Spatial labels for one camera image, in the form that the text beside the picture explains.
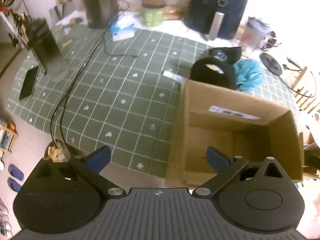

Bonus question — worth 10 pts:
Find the dark blue air fryer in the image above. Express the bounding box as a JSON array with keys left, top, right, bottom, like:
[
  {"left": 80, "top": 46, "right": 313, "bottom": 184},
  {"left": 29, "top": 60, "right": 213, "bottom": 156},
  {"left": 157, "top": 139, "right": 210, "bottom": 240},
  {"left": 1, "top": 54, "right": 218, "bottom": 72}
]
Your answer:
[{"left": 184, "top": 0, "right": 251, "bottom": 41}]

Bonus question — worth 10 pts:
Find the cardboard box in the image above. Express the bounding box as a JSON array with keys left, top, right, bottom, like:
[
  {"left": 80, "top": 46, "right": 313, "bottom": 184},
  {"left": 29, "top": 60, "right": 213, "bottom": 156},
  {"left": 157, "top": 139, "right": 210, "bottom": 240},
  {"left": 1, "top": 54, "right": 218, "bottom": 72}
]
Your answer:
[{"left": 165, "top": 79, "right": 304, "bottom": 188}]

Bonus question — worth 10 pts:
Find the black cap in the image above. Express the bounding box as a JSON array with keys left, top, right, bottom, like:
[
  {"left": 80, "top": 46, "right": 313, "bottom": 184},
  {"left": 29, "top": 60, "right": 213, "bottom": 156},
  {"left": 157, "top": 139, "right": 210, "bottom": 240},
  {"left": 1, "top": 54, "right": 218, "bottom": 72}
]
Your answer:
[{"left": 189, "top": 57, "right": 238, "bottom": 90}]

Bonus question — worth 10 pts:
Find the black electric kettle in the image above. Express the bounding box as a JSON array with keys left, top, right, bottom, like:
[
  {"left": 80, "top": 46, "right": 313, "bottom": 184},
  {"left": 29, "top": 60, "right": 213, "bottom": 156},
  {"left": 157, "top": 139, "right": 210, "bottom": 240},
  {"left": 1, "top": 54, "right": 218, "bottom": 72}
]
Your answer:
[{"left": 82, "top": 0, "right": 118, "bottom": 29}]

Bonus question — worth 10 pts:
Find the clear shaker bottle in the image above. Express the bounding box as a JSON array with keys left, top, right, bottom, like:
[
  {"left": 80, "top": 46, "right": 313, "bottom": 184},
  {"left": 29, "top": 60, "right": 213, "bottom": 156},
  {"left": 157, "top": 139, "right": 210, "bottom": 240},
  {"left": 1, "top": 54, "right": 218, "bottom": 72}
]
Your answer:
[{"left": 241, "top": 17, "right": 272, "bottom": 52}]

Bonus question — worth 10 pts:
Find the wooden floor rack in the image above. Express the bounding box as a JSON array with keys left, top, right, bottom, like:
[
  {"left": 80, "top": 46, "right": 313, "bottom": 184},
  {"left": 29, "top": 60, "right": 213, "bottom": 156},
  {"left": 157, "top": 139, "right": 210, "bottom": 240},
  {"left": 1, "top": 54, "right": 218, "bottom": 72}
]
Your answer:
[{"left": 0, "top": 116, "right": 19, "bottom": 155}]

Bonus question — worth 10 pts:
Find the green lidded tub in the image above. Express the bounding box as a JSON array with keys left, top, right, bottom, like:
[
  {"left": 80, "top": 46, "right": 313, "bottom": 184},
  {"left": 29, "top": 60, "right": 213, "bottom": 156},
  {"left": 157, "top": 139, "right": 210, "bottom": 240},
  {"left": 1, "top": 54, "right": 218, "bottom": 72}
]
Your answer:
[{"left": 140, "top": 3, "right": 166, "bottom": 27}]

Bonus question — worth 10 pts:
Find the black kettle base cord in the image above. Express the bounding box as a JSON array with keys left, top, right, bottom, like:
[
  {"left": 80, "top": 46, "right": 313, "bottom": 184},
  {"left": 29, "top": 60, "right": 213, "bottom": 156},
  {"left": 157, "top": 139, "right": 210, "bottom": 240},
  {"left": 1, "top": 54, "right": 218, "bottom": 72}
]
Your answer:
[{"left": 274, "top": 71, "right": 316, "bottom": 98}]

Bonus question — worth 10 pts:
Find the teal fluffy cloth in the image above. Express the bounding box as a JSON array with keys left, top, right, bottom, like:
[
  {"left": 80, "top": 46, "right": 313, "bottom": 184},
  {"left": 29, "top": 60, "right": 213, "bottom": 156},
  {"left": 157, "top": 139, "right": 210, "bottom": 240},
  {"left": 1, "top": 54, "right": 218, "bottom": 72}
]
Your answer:
[{"left": 234, "top": 58, "right": 266, "bottom": 93}]

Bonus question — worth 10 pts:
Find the black phone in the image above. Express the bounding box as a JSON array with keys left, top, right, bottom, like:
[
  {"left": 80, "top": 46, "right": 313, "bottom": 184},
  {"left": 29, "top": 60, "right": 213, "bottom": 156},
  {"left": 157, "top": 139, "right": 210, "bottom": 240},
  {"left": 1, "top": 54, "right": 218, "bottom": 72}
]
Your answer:
[{"left": 19, "top": 66, "right": 40, "bottom": 101}]

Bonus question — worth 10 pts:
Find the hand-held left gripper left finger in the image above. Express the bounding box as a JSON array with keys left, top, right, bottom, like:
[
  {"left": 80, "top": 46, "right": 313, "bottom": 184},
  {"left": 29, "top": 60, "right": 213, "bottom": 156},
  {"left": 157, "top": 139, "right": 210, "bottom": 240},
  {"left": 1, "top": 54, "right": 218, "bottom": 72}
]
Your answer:
[{"left": 35, "top": 145, "right": 127, "bottom": 201}]

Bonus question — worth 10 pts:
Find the blue white tissue pack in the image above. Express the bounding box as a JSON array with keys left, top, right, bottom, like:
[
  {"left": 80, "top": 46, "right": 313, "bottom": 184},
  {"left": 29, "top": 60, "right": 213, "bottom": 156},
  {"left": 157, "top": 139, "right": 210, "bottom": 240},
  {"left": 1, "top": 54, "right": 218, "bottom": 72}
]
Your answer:
[{"left": 110, "top": 15, "right": 137, "bottom": 42}]

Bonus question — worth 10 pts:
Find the bicycle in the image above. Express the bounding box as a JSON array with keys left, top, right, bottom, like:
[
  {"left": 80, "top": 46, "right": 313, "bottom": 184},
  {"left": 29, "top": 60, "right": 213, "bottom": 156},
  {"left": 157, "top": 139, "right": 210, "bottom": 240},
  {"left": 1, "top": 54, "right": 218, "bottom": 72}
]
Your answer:
[{"left": 0, "top": 0, "right": 34, "bottom": 32}]

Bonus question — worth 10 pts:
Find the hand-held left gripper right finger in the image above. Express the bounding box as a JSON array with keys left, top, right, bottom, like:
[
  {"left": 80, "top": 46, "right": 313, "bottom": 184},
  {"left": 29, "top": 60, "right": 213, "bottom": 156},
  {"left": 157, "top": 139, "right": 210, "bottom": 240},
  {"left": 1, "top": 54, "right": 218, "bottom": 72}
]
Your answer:
[{"left": 192, "top": 146, "right": 288, "bottom": 201}]

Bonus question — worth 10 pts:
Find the white printed cloth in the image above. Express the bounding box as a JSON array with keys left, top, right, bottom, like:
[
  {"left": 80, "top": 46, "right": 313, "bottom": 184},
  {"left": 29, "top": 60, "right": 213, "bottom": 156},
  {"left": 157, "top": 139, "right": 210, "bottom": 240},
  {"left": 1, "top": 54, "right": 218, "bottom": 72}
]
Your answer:
[{"left": 54, "top": 5, "right": 250, "bottom": 53}]

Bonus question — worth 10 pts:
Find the blue slipper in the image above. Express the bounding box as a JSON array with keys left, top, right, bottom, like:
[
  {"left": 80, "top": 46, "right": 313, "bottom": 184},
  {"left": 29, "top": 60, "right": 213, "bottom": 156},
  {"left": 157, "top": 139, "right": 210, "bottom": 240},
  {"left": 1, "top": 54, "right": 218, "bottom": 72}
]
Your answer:
[
  {"left": 7, "top": 164, "right": 25, "bottom": 181},
  {"left": 7, "top": 177, "right": 23, "bottom": 193}
]

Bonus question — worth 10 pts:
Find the small waste basket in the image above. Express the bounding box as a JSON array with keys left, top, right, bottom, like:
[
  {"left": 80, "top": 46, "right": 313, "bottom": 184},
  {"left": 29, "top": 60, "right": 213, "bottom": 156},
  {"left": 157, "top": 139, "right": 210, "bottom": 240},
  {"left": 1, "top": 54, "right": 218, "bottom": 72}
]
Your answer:
[{"left": 44, "top": 139, "right": 72, "bottom": 163}]

